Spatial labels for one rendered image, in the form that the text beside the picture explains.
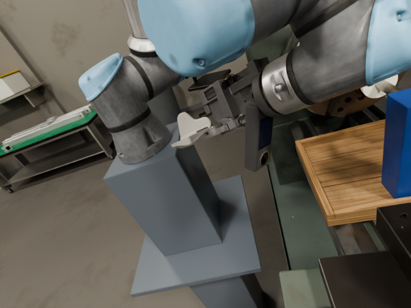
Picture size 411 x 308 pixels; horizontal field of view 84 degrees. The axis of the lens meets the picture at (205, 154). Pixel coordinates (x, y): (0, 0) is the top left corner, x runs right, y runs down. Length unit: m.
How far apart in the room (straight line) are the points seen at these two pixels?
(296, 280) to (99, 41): 3.83
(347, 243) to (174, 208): 0.41
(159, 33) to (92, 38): 3.83
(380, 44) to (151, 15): 0.20
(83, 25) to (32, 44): 0.85
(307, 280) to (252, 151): 0.24
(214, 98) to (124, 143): 0.29
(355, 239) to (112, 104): 0.59
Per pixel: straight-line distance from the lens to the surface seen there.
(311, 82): 0.29
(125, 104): 0.56
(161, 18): 0.18
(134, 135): 0.57
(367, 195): 0.64
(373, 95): 0.66
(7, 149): 4.33
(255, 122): 0.35
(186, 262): 0.78
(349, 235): 0.60
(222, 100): 0.37
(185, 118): 0.41
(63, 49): 4.23
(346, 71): 0.28
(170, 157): 0.54
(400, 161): 0.56
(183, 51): 0.17
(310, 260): 0.93
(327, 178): 0.68
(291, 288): 0.47
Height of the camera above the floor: 1.35
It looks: 31 degrees down
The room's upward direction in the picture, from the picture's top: 24 degrees counter-clockwise
